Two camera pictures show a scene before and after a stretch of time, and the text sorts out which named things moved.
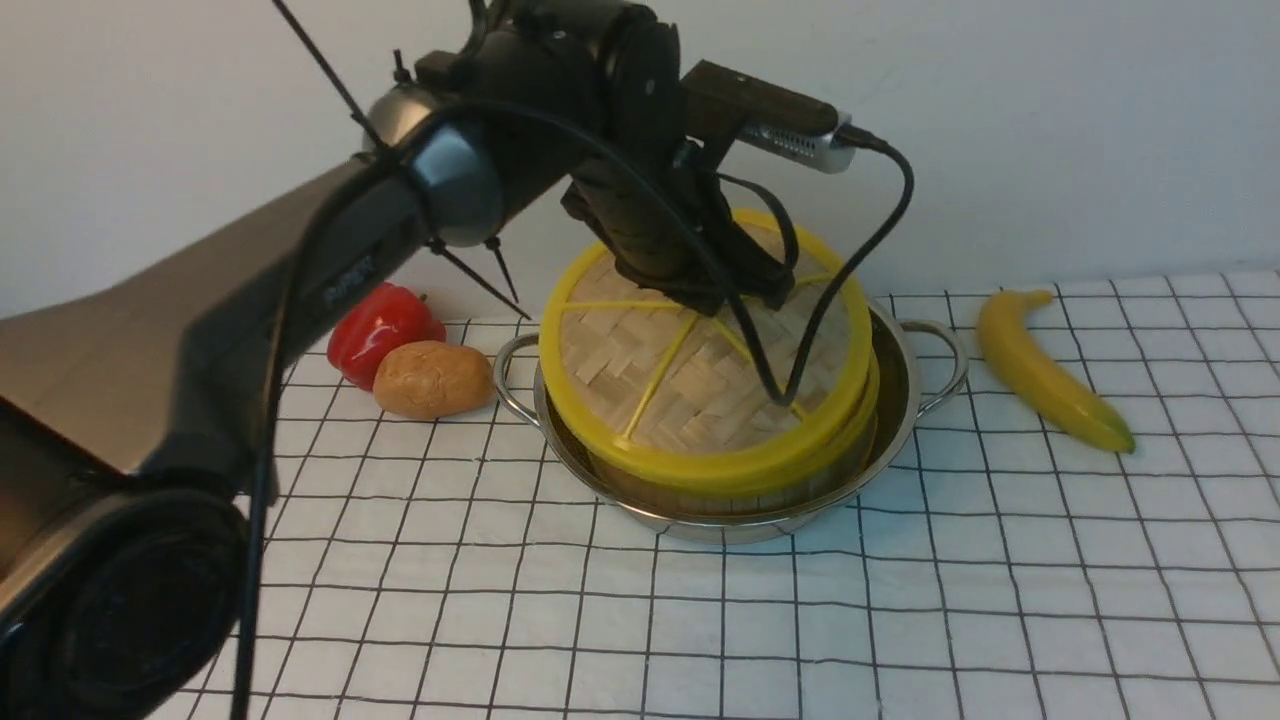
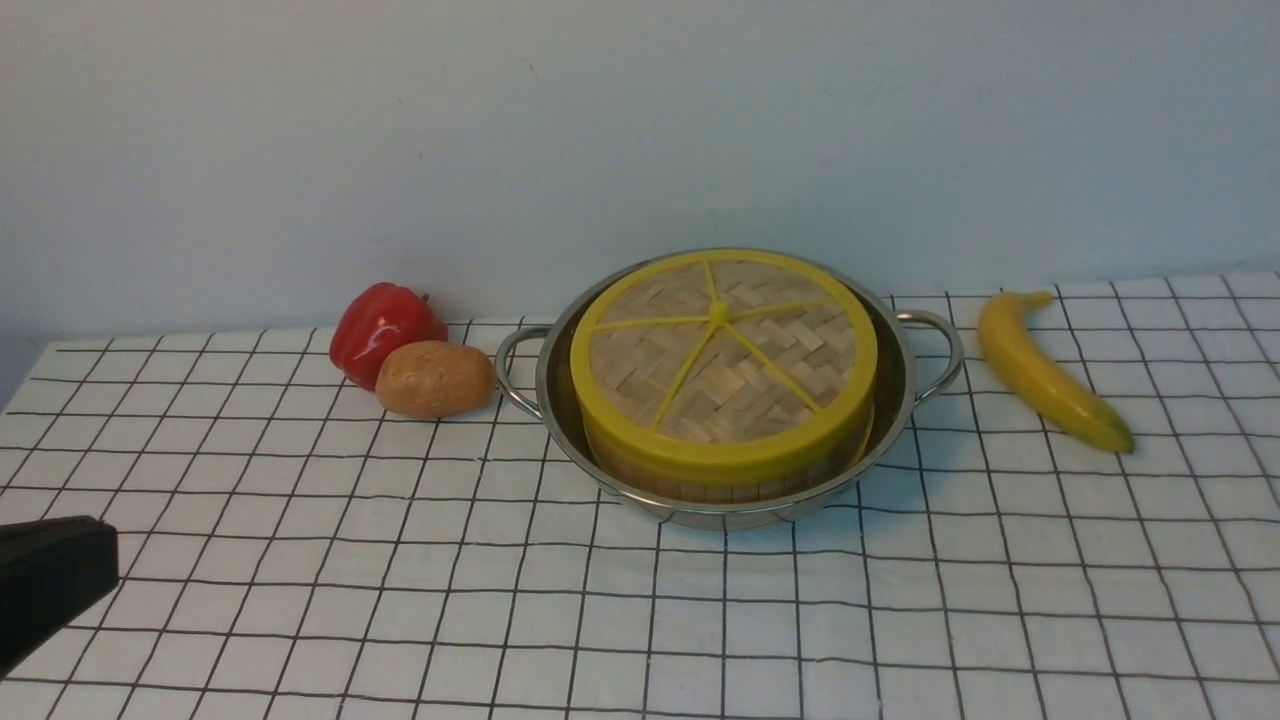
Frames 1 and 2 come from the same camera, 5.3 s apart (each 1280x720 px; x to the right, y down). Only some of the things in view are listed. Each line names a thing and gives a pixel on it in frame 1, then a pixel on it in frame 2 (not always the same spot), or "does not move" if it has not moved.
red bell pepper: (390, 316) does not move
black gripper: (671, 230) -> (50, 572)
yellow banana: (1004, 327) does not move
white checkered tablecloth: (1007, 568) does not move
